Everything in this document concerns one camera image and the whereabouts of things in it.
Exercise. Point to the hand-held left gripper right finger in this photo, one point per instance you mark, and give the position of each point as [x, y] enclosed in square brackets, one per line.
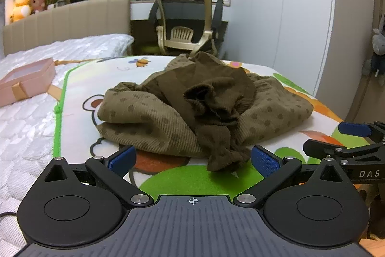
[266, 162]

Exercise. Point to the pink plush toy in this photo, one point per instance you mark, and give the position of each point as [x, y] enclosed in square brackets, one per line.
[37, 1]

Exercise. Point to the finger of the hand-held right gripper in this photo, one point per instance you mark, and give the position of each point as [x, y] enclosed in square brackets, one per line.
[318, 148]
[355, 128]

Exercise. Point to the beige padded headboard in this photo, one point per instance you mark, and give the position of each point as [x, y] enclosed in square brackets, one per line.
[75, 19]

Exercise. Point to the grey plush toy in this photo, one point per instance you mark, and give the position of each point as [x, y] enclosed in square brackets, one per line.
[377, 43]

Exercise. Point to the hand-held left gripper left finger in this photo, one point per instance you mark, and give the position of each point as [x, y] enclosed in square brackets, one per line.
[123, 158]

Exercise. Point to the pink gift box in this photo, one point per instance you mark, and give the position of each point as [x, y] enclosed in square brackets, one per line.
[30, 79]

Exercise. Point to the white wardrobe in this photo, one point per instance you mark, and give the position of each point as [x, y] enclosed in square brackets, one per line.
[285, 4]

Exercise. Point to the beige black office chair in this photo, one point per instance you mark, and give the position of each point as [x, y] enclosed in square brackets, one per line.
[180, 34]

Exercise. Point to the yellow plush duck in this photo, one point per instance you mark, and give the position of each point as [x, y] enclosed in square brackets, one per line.
[21, 5]

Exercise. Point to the white quilted mattress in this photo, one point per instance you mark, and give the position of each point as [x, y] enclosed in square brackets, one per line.
[27, 130]

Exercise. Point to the cartoon printed blanket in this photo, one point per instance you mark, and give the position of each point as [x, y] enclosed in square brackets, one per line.
[195, 181]

